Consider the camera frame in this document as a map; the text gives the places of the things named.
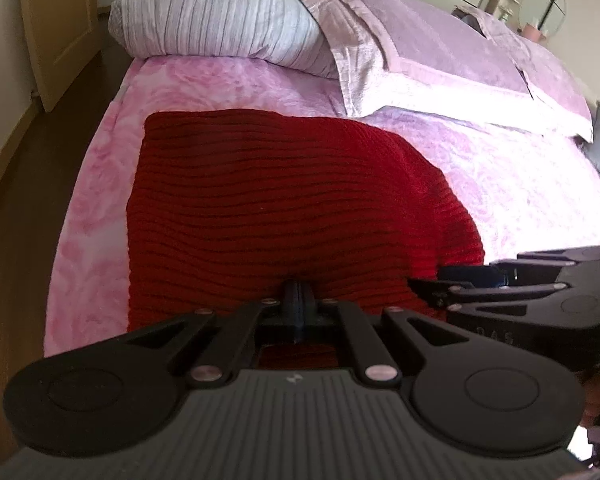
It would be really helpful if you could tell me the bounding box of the person's right hand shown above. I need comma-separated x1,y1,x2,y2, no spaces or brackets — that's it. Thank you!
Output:
582,367,600,426

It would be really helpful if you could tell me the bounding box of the pink floral blanket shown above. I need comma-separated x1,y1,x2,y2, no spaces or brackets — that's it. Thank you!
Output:
44,52,600,361

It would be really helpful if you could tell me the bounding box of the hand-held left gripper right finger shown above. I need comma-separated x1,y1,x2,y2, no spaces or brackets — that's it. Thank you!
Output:
300,280,475,386

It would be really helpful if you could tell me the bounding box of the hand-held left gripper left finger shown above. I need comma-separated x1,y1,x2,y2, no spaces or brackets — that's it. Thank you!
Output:
125,280,301,388

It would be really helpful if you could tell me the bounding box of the wooden door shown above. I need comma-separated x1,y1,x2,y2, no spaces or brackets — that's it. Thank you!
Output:
17,0,101,113

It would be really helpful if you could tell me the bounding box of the red patterned knit sweater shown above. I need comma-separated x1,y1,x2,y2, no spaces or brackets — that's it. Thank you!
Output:
126,109,485,368

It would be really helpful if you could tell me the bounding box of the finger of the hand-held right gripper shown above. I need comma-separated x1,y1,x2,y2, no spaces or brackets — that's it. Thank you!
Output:
407,277,573,313
437,247,600,288

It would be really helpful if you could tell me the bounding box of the pink quilt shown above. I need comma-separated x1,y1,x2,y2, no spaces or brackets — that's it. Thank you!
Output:
269,0,595,142

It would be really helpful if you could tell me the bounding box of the oval mirror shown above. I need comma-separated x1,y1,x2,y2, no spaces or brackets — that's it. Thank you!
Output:
520,0,567,36

